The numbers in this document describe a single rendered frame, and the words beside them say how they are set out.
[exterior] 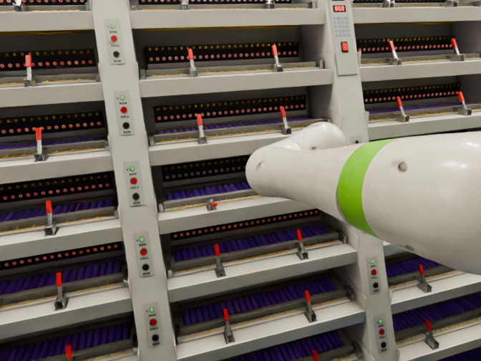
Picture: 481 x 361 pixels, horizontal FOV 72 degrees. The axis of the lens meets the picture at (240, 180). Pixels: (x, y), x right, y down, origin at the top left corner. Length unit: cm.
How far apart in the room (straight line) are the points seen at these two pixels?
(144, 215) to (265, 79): 54
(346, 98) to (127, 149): 69
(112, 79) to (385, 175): 81
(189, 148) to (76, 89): 33
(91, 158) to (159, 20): 44
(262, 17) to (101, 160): 64
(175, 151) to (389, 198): 72
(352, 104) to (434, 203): 88
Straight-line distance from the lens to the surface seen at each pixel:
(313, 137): 69
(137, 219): 95
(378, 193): 34
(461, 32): 175
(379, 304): 123
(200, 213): 96
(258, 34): 132
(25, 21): 111
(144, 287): 99
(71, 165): 98
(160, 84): 100
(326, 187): 42
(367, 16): 130
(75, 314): 103
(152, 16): 107
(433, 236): 31
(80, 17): 108
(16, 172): 102
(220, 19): 109
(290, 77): 109
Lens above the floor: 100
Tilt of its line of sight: level
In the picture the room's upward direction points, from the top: 8 degrees counter-clockwise
